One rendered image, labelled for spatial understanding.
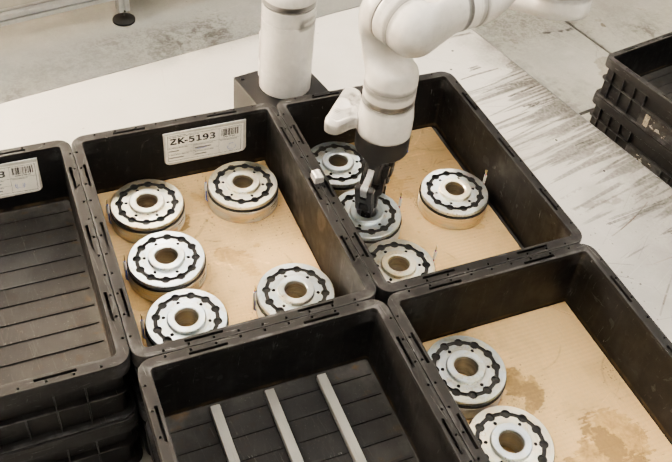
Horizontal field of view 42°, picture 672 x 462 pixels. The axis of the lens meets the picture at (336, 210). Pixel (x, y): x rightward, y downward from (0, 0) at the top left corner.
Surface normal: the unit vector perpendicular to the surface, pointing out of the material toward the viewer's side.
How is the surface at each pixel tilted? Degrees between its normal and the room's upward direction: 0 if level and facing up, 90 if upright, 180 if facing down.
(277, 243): 0
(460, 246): 0
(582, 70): 0
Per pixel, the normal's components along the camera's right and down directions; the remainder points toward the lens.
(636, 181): 0.08, -0.72
